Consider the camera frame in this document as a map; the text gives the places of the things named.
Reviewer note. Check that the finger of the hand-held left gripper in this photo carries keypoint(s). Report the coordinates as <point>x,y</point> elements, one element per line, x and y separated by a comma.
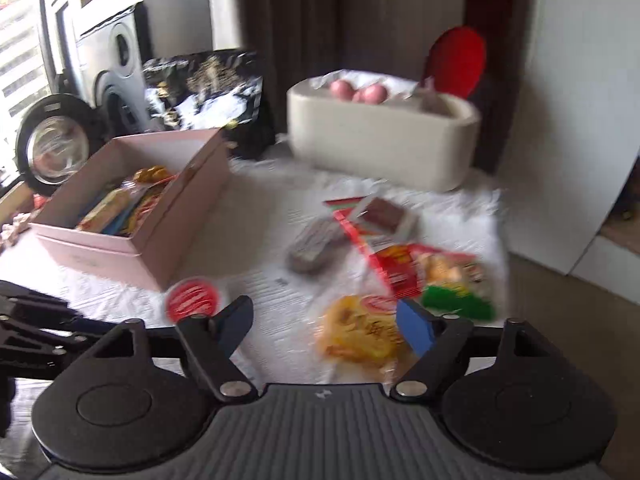
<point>45,345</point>
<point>35,307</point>

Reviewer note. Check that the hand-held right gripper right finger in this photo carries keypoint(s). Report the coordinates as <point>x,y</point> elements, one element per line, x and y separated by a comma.
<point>415,325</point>

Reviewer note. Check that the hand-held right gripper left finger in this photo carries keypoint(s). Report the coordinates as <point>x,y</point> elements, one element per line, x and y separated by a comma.
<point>235,322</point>

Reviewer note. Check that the red-lid jelly cup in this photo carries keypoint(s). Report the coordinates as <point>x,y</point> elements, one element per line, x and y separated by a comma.
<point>192,300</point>

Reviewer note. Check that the yellow red-label snack packet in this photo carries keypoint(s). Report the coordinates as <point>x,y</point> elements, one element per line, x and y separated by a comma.
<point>355,335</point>

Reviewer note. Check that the cartoon print snack packet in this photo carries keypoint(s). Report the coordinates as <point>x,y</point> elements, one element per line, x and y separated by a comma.
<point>445,267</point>

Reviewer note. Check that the red green-stripe snack packet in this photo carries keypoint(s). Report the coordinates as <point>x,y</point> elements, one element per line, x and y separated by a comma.
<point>360,242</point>

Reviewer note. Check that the grey snack packet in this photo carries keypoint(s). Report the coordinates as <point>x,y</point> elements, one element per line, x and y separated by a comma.
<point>312,247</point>

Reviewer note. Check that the pink cardboard box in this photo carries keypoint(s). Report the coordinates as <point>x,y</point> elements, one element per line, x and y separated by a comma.
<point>165,240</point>

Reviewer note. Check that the clear brown snack packet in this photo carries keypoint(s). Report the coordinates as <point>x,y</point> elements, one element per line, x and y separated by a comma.
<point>385,215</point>

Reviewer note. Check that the blue snack packet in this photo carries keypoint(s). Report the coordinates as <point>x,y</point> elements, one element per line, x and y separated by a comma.
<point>120,225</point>

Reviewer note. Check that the long yellow snack packet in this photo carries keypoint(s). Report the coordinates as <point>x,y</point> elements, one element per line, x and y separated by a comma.
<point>107,207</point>

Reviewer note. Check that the dark red snack packet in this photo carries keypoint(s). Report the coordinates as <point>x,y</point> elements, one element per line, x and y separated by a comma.
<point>147,205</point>

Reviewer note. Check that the yellow candy packet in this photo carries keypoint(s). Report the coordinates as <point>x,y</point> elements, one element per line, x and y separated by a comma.
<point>152,175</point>

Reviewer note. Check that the small white figure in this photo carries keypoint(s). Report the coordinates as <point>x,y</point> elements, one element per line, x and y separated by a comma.
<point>12,230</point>

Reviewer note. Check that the small orange object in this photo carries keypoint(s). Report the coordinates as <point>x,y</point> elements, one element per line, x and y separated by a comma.
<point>40,202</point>

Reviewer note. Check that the white woven tablecloth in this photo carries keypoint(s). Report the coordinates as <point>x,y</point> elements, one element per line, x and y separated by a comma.
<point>280,190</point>

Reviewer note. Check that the round washing machine door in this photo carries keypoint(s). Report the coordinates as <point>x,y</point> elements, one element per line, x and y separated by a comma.
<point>57,145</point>

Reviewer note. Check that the cream oval container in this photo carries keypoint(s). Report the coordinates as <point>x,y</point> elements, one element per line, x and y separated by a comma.
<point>375,140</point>

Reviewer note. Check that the white television cabinet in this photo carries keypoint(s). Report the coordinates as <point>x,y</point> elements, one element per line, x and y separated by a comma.
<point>615,260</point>

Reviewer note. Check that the black gold-print snack bag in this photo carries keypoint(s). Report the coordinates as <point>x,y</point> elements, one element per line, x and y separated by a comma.
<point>210,95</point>

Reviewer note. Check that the pink ball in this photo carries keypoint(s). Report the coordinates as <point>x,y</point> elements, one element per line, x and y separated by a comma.
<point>358,97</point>
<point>374,94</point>
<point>341,88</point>

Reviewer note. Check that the white plastic bag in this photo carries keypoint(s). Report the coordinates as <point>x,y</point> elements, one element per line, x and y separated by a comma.
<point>400,82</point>

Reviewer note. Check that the red round paddle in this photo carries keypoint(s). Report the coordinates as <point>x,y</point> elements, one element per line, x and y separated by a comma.
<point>457,60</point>

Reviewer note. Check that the grey washing machine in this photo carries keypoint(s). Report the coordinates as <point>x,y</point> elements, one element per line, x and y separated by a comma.
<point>120,45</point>

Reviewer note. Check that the brown curtain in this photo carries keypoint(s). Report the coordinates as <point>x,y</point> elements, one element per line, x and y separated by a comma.
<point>310,20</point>

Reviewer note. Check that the beige curtain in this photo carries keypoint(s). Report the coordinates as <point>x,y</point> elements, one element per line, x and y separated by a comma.
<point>222,5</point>

